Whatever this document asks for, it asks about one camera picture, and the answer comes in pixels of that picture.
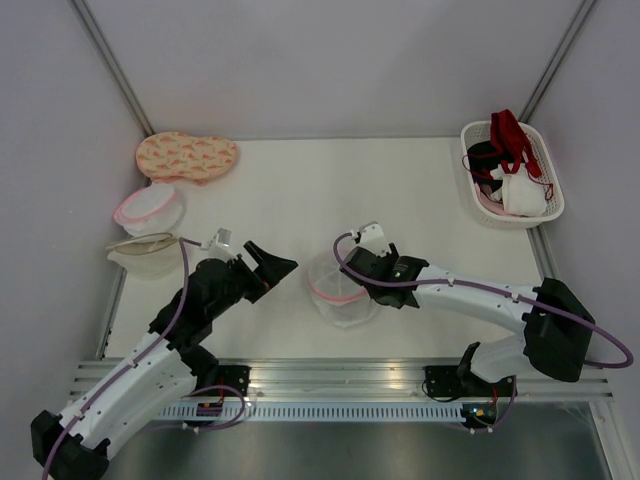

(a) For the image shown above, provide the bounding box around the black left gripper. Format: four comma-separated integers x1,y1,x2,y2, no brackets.
208,240,297,319

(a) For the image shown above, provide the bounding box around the white mesh laundry bag pink zipper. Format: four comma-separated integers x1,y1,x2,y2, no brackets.
306,251,379,329

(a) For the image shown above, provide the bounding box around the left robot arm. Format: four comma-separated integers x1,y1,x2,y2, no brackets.
30,238,298,479

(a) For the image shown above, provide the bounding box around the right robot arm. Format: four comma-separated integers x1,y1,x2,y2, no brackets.
341,246,595,395

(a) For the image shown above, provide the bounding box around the small white mesh laundry bag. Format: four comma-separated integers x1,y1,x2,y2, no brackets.
112,183,185,237

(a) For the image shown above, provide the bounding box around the peach floral bra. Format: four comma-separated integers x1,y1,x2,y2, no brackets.
135,131,240,185

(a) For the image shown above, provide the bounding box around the black bra in basket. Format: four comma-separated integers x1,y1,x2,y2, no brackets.
467,141,505,193

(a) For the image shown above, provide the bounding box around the white bra in basket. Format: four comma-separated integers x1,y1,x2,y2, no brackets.
490,167,547,217

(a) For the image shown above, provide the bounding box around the red bra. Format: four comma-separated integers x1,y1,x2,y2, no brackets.
462,109,554,200

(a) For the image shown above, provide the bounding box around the pink garment in basket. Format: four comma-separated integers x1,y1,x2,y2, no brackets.
474,184,508,216

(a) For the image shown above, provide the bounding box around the white plastic basket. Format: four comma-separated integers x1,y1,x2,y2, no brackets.
460,121,565,230

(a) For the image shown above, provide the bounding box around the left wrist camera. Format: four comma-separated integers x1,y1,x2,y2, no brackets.
200,228,235,262

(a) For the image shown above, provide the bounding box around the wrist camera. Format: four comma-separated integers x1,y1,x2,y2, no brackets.
351,222,390,256
200,228,235,262

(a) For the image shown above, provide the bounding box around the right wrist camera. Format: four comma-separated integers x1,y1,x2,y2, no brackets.
351,222,390,256

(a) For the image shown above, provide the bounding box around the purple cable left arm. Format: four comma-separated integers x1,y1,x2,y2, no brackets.
39,235,249,480

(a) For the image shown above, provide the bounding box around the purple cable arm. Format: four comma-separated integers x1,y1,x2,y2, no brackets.
332,230,634,436
39,235,249,480

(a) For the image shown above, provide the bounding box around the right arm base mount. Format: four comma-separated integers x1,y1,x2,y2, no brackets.
422,365,514,403

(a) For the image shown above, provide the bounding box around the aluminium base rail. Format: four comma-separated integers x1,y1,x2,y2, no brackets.
69,357,614,401

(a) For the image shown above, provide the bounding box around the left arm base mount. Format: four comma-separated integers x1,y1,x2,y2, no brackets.
191,364,251,397

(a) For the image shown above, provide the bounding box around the white slotted cable duct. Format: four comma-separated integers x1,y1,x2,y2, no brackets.
155,400,464,423

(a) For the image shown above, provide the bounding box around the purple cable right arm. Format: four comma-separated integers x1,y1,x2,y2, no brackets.
332,230,634,436

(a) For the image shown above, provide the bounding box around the left aluminium corner post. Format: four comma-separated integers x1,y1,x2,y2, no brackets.
68,0,155,136

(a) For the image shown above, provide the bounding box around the aluminium corner post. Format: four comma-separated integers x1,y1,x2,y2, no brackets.
68,0,155,136
519,0,600,123

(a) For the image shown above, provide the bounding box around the right aluminium corner post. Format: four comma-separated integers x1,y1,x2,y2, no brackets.
519,0,600,123

